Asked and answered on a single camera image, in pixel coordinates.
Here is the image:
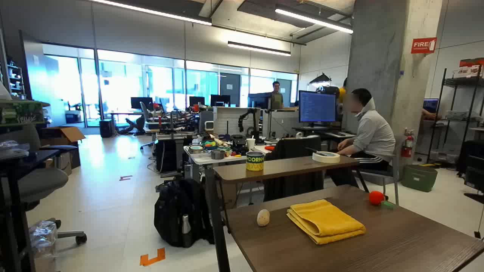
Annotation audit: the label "yellow terry towel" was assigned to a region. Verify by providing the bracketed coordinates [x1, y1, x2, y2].
[285, 198, 367, 246]

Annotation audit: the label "red ball toy green stem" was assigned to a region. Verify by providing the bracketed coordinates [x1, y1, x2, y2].
[365, 189, 399, 211]

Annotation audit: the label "yellow labelled tin can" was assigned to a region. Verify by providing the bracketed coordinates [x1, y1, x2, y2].
[244, 151, 265, 174]

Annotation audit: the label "white cluttered desk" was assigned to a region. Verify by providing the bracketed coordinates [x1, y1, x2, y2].
[181, 142, 273, 180]

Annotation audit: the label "black computer monitor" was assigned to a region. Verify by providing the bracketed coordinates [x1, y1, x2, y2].
[208, 93, 232, 107]
[187, 95, 206, 109]
[129, 95, 154, 112]
[246, 90, 273, 110]

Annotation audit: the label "standing person dark shirt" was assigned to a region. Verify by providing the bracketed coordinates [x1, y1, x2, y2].
[265, 80, 285, 112]

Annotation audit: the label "brown wooden side table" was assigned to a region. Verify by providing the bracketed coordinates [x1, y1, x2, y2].
[202, 154, 370, 272]

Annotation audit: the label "large blue screen monitor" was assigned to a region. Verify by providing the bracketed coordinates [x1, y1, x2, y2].
[297, 89, 338, 127]

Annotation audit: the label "cream egg toy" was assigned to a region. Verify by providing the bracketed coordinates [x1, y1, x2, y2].
[255, 207, 272, 228]

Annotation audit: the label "white tape roll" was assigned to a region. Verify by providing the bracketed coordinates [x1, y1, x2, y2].
[309, 149, 341, 166]

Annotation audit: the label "long ceiling light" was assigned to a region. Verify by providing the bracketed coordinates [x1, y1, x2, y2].
[225, 39, 293, 59]
[88, 0, 213, 27]
[273, 6, 355, 36]

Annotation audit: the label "black lamp shade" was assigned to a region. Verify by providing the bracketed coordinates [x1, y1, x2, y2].
[306, 71, 334, 87]

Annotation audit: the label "black backpack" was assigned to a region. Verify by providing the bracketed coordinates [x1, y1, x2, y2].
[152, 175, 216, 249]

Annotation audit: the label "seated person grey hoodie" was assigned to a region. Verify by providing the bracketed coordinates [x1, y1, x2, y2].
[335, 87, 397, 187]

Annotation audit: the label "black waste bin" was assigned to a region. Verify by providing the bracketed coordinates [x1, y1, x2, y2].
[98, 118, 114, 139]

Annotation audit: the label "grey metal chair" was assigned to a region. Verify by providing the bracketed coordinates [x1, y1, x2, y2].
[358, 134, 405, 205]

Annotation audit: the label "red fire extinguisher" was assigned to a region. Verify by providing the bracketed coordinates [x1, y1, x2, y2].
[400, 127, 415, 158]

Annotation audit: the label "open cardboard box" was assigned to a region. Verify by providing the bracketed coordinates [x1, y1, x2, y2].
[39, 125, 85, 171]

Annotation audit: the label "green plastic basket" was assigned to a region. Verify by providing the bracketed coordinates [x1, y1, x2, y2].
[399, 163, 439, 193]

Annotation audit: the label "red fire sign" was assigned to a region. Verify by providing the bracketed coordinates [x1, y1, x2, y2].
[409, 36, 438, 56]

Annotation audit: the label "grey office chair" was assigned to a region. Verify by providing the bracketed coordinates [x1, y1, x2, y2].
[0, 122, 88, 248]

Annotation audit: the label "black desk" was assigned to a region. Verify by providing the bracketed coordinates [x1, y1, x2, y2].
[0, 142, 63, 272]

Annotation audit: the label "green crate stack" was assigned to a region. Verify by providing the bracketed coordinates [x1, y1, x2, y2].
[0, 98, 51, 127]

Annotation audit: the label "clear plastic bottles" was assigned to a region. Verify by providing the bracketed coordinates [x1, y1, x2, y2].
[26, 217, 60, 272]

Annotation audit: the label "black metal shelf rack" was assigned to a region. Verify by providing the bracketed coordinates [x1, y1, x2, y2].
[424, 62, 484, 178]

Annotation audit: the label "black cabinet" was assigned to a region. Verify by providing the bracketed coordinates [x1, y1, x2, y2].
[455, 139, 484, 193]

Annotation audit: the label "red box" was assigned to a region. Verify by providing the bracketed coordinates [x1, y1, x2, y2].
[456, 56, 484, 80]

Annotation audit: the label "black desk pedestal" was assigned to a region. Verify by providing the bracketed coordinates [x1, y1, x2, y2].
[152, 134, 187, 174]

